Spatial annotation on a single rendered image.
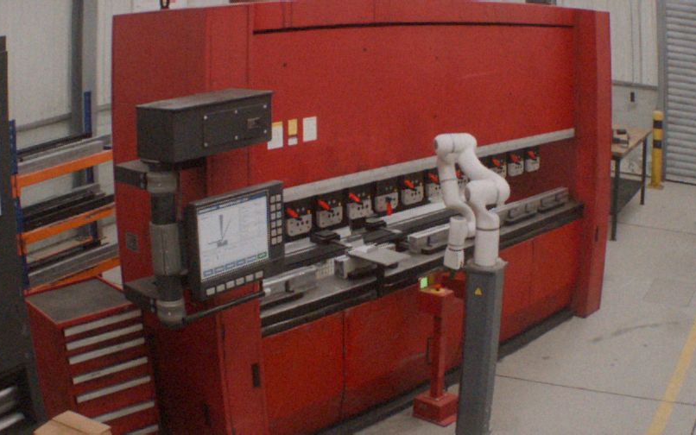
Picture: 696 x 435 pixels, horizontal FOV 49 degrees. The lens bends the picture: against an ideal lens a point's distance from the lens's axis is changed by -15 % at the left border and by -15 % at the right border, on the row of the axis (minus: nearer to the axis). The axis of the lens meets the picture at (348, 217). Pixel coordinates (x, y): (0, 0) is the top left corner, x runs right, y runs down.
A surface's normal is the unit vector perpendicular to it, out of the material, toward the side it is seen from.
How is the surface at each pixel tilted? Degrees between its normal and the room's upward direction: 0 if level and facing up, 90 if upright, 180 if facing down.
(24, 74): 90
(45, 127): 90
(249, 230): 90
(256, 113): 90
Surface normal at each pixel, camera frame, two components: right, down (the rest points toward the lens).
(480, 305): -0.51, 0.23
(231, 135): 0.76, 0.16
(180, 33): -0.71, 0.19
